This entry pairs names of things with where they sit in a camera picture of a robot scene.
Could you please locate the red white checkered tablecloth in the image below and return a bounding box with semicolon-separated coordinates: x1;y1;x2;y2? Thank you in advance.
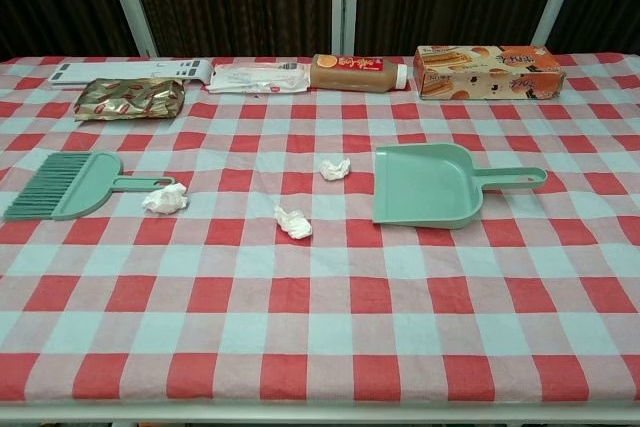
0;51;640;406

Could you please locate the tissue top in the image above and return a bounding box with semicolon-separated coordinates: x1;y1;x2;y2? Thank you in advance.
318;157;352;182

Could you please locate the orange drink bottle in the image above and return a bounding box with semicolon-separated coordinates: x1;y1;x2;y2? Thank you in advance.
309;53;409;94

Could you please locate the orange snack box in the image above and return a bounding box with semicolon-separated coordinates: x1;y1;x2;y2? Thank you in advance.
415;44;568;100

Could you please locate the tissue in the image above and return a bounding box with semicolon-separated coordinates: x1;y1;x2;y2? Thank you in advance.
318;157;352;182
141;182;191;217
272;205;314;240

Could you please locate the green plastic dustpan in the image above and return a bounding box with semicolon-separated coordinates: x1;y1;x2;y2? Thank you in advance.
371;143;549;231

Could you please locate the green plastic hand brush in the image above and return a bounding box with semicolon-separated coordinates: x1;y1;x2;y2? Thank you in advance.
2;150;177;222

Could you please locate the gold foil snack bag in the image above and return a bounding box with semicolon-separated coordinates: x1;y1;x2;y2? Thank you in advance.
73;77;187;123

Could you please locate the white plastic package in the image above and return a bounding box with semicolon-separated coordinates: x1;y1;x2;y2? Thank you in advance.
206;62;312;95

